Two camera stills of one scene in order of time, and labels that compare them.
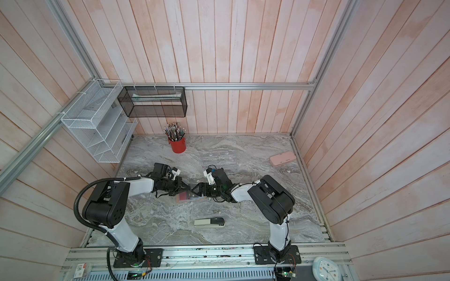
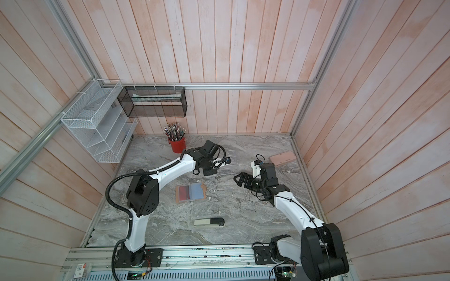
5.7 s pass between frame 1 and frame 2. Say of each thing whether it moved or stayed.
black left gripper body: moved
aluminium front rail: stayed
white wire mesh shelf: stayed
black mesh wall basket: stayed
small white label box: stayed
